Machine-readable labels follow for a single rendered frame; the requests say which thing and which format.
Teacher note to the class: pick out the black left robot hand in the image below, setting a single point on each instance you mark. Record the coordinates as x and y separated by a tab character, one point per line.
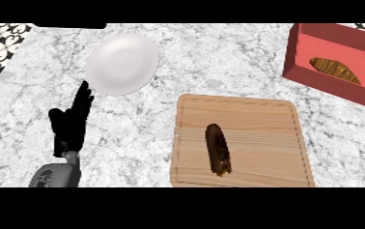
72	123

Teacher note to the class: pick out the golden brown croissant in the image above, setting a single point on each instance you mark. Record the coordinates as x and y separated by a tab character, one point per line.
336	70

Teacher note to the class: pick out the wooden cutting board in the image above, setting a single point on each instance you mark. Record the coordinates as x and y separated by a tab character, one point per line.
247	133

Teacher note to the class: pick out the white oval plate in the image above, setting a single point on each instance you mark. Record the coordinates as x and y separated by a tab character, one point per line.
122	64

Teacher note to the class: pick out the red cardboard box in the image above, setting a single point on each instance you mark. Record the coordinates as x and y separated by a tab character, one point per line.
329	55

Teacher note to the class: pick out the black and white patterned cloth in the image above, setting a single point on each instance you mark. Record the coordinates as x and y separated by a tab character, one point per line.
11	41

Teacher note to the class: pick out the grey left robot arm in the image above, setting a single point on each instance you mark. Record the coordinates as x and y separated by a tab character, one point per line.
58	175

